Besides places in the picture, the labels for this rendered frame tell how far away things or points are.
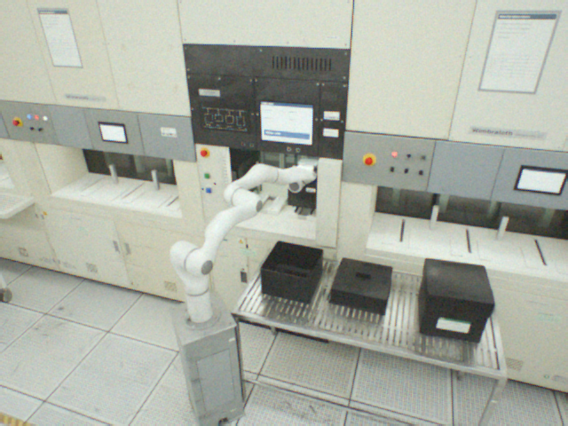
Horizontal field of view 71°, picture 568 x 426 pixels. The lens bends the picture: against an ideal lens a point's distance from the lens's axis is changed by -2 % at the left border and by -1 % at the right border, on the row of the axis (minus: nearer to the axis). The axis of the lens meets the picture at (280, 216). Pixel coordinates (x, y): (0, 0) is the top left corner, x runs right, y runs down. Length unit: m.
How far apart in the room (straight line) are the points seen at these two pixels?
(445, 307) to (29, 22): 2.75
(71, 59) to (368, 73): 1.74
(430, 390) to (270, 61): 2.18
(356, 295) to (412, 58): 1.16
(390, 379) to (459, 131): 1.62
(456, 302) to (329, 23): 1.38
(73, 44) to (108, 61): 0.24
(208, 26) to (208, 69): 0.21
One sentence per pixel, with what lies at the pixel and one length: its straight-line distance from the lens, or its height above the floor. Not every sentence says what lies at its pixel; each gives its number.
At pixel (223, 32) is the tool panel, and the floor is 2.01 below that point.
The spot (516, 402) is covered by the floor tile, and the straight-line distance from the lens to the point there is 3.04.
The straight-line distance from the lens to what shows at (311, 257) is 2.31.
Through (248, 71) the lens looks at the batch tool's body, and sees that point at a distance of 2.18.
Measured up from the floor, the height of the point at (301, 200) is 1.01.
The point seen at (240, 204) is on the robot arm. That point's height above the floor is 1.30.
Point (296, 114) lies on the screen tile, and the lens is 2.14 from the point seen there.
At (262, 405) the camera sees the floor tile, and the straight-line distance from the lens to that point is 2.70.
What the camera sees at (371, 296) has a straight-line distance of 2.09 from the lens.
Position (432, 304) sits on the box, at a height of 0.96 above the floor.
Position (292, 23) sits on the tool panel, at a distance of 2.07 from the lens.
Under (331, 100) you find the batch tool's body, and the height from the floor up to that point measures 1.71.
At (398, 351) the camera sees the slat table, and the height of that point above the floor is 0.76.
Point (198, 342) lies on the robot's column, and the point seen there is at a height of 0.73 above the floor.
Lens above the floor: 2.24
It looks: 31 degrees down
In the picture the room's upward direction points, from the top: 1 degrees counter-clockwise
